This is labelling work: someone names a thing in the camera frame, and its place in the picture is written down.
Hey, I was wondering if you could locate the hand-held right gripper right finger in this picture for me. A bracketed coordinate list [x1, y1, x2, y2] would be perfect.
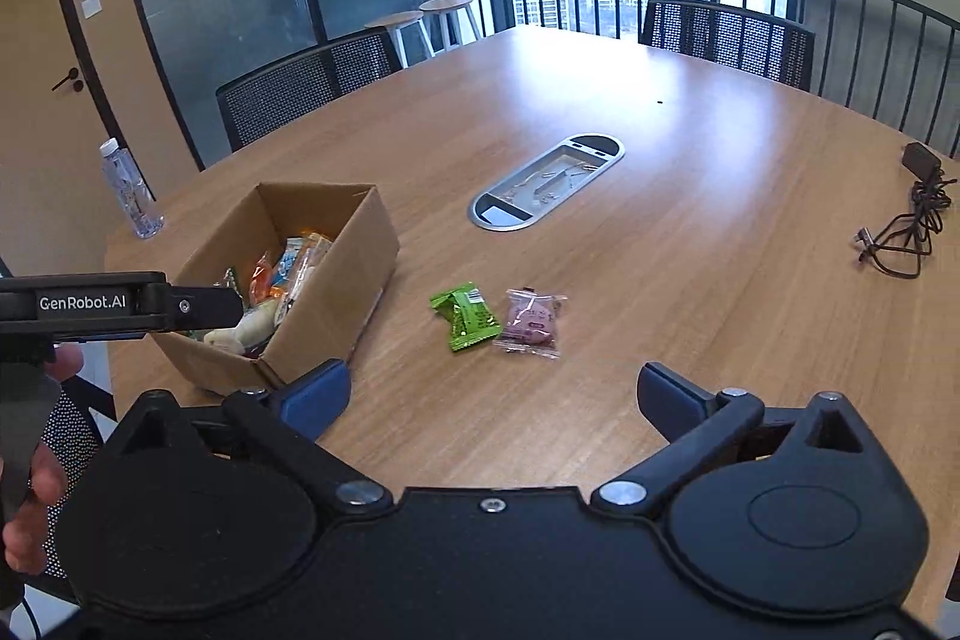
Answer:
[591, 362, 875, 521]

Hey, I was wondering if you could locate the person's left hand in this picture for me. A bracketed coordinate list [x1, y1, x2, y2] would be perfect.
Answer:
[0, 344, 82, 577]

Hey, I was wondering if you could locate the cardboard box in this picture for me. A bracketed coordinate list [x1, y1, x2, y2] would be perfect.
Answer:
[150, 181, 401, 397]

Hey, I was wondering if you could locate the black mesh office chair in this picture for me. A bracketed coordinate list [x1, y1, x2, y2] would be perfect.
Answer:
[22, 377, 113, 603]
[637, 0, 817, 94]
[216, 29, 406, 154]

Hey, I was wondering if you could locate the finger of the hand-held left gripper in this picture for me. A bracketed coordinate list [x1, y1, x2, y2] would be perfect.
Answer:
[165, 284, 247, 335]

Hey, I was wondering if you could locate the black power adapter with cable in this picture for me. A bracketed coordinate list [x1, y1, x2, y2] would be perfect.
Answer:
[855, 141, 959, 280]

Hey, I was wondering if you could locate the lime green snack packet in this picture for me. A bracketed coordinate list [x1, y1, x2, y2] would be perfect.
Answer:
[429, 281, 503, 354]

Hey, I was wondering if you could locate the clear plastic water bottle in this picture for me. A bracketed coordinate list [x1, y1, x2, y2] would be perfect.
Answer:
[97, 137, 166, 240]

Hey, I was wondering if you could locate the round wooden stool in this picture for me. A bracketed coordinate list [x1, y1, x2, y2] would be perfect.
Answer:
[418, 0, 485, 49]
[364, 10, 436, 71]

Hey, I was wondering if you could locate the purple snack packet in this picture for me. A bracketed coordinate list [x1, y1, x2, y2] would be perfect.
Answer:
[493, 287, 569, 360]

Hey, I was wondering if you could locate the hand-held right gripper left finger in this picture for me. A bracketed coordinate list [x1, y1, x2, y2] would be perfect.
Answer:
[105, 359, 396, 521]

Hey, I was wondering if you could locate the oval metal table cable port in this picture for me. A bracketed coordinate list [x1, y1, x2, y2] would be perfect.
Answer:
[469, 132, 626, 232]

